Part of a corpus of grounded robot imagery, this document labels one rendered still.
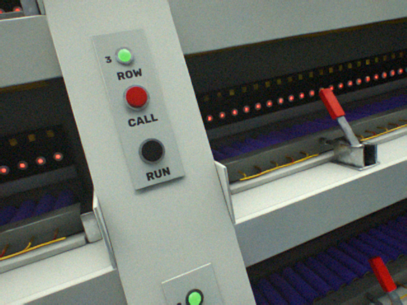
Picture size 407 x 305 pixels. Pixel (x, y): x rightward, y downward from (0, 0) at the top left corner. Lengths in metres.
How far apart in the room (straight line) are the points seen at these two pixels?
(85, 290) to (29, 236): 0.09
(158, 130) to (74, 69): 0.08
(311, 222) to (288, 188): 0.04
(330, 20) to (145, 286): 0.31
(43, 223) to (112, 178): 0.10
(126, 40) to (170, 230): 0.15
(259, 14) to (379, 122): 0.23
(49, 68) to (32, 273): 0.16
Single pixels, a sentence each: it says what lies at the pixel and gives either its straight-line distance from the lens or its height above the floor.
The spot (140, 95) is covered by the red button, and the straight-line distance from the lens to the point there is 0.23.
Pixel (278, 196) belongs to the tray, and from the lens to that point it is 0.28.
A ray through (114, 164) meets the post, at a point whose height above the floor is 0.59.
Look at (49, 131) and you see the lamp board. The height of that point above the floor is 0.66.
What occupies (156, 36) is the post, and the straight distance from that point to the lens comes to 0.25.
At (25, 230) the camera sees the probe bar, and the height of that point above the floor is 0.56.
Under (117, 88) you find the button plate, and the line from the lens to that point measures 0.23.
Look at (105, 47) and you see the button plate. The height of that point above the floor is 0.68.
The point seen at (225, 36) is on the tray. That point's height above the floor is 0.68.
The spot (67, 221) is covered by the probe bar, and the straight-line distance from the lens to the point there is 0.30.
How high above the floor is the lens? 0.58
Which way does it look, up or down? 1 degrees up
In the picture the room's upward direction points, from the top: 16 degrees counter-clockwise
